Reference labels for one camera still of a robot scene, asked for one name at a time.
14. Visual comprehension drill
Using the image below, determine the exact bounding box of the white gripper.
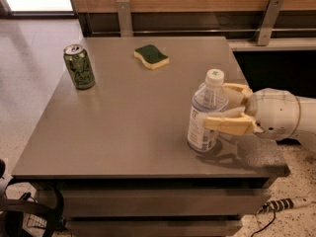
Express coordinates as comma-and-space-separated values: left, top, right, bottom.
203, 83, 300, 141

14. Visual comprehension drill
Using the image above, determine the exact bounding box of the clear blue-label plastic bottle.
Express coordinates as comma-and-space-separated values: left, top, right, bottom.
187, 69, 228, 152

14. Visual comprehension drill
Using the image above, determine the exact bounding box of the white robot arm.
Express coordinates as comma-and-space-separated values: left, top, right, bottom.
201, 83, 316, 152

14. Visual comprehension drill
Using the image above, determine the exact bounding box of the green and yellow sponge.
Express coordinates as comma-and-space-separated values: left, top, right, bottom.
133, 44, 169, 70

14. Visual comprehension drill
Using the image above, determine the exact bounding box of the grey side shelf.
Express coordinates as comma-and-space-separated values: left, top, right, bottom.
228, 38, 316, 51

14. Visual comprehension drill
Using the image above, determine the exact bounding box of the white power strip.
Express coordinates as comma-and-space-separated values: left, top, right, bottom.
258, 197, 312, 214

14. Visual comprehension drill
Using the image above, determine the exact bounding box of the grey drawer cabinet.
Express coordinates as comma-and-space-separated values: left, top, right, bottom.
13, 38, 289, 237

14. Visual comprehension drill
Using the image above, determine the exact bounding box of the green soda can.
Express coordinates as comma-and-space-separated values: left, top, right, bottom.
63, 44, 95, 90

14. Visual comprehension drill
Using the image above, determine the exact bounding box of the right metal bracket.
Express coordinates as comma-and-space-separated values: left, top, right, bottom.
254, 0, 284, 46

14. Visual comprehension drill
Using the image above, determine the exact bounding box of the metal bracket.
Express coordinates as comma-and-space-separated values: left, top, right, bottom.
254, 0, 284, 46
116, 0, 133, 37

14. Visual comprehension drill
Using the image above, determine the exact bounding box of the black power cable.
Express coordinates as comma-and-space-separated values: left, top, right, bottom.
250, 204, 277, 237

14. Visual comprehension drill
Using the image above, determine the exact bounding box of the left metal bracket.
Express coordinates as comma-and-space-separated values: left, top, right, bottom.
116, 0, 133, 37

